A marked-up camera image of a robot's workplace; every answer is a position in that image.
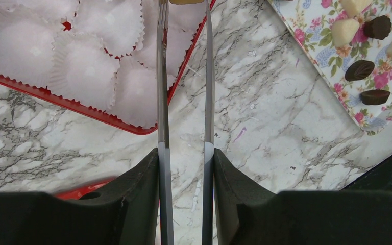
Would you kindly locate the floral serving tray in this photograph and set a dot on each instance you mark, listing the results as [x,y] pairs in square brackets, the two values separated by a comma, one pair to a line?
[310,24]

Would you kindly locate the red box lid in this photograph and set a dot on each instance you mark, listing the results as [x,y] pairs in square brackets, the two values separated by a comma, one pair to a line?
[77,192]

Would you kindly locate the dark leaf chocolate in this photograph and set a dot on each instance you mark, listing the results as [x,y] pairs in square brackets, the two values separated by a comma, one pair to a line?
[359,70]

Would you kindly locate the white square chocolate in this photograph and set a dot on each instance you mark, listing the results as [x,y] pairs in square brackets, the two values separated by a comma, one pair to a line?
[343,31]

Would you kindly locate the dark round chocolate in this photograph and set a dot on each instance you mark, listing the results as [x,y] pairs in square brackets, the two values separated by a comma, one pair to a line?
[378,28]

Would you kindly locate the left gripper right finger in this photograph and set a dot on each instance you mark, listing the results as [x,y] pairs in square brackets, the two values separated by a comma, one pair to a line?
[247,213]

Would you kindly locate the white chocolate block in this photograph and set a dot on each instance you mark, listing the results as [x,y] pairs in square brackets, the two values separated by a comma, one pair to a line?
[354,7]

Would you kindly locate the dark oval chocolate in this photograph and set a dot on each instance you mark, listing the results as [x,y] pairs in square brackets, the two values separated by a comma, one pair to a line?
[375,97]

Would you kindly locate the red chocolate box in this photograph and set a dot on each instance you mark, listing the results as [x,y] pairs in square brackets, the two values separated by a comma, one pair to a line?
[135,107]

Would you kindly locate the white paper cupcake liner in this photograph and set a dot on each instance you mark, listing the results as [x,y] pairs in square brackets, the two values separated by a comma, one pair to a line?
[26,49]

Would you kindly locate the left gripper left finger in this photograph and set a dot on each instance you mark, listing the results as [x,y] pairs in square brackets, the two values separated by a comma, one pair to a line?
[124,211]

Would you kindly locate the metal serving tongs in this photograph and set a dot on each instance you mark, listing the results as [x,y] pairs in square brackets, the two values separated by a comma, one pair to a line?
[165,182]

